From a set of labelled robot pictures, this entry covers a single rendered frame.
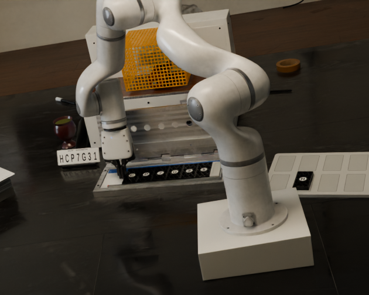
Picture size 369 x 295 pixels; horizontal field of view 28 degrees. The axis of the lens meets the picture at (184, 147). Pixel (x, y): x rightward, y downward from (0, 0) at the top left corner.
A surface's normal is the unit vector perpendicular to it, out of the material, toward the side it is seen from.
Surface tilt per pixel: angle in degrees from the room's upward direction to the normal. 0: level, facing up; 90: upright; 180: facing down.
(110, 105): 81
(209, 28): 90
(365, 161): 0
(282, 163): 0
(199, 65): 104
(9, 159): 0
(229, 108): 89
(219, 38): 90
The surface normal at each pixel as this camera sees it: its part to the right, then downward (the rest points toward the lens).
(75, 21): 0.00, 0.44
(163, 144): -0.16, 0.30
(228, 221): -0.19, -0.91
